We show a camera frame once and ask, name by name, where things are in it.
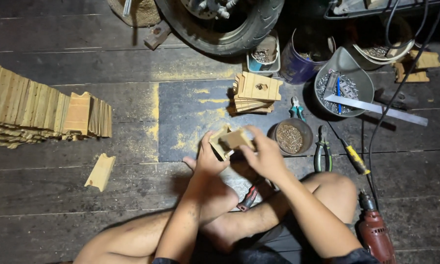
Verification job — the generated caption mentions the person's left hand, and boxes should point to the person's left hand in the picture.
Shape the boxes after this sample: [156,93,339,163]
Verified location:
[182,131,231,179]

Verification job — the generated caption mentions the person's right hand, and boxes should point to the person's right hand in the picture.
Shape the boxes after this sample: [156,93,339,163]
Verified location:
[240,125,294,181]

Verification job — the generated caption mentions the small wooden box assembly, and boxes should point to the small wooden box assembly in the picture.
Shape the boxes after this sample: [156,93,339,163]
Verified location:
[209,125,256,161]

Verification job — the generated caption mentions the round tub of nails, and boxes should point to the round tub of nails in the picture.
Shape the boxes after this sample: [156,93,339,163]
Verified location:
[268,118,314,156]

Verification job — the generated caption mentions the stack of wooden panels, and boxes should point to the stack of wooden panels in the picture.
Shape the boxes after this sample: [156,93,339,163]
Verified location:
[232,71,283,114]

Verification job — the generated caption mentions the square container of screws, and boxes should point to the square container of screws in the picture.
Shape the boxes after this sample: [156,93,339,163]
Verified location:
[246,30,281,77]

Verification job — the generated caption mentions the person's legs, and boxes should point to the person's legs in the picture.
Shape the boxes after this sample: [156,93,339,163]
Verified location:
[73,172,358,264]

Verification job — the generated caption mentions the purple bucket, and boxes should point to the purple bucket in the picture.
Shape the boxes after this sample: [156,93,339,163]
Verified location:
[279,28,336,85]

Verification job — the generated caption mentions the grey dustpan of screws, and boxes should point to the grey dustpan of screws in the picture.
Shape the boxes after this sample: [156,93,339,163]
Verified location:
[314,46,375,118]

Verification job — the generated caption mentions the motorcycle tyre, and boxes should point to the motorcycle tyre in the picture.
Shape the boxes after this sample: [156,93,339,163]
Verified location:
[155,0,285,56]

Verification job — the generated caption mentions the metal ruler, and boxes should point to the metal ruler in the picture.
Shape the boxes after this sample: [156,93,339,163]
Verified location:
[323,94,429,127]

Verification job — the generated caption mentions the wooden block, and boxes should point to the wooden block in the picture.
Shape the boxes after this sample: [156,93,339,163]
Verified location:
[144,21,172,51]

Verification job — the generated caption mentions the dark hammer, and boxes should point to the dark hammer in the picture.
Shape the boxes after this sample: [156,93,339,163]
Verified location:
[374,88,419,111]

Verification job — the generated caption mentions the red electric drill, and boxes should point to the red electric drill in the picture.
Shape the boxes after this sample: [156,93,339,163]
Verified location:
[358,191,397,264]

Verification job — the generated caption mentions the notched wooden piece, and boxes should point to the notched wooden piece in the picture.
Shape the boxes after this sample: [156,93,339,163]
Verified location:
[84,153,116,193]

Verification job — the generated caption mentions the white bowl of screws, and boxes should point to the white bowl of screws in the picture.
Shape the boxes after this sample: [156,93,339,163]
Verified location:
[353,22,415,70]

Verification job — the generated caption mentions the wooden offcuts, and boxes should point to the wooden offcuts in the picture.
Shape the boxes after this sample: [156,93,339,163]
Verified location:
[391,50,440,83]

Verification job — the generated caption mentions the row of wooden slats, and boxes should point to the row of wooden slats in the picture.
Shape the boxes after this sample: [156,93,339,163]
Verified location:
[0,59,113,149]

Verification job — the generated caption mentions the teal handled pliers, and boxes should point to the teal handled pliers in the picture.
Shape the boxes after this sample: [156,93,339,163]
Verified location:
[289,96,307,122]

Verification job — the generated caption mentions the red black handled tool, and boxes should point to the red black handled tool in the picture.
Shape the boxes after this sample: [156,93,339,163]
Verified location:
[237,182,264,212]

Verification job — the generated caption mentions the green handled pliers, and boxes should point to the green handled pliers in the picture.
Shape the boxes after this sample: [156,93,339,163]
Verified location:
[314,125,333,173]

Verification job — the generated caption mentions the yellow handled screwdriver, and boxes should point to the yellow handled screwdriver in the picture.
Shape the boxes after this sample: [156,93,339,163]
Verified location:
[327,121,371,176]

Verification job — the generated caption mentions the black power cable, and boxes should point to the black power cable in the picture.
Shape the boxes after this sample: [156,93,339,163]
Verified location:
[361,0,440,209]

